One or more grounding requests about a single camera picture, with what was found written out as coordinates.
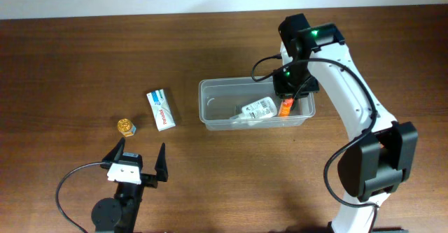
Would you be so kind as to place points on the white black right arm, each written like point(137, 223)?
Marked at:
point(380, 151)

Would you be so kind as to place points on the white Panadol box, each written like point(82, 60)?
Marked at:
point(161, 110)

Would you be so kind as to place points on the small gold-lid jar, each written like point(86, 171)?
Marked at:
point(126, 127)

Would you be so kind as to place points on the clear plastic container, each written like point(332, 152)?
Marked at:
point(221, 102)

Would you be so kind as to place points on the orange tube white cap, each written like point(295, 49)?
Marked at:
point(285, 107)

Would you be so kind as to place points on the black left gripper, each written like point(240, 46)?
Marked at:
point(151, 180)

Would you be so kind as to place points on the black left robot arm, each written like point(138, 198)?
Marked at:
point(119, 213)

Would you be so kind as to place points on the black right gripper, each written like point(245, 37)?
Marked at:
point(282, 89)

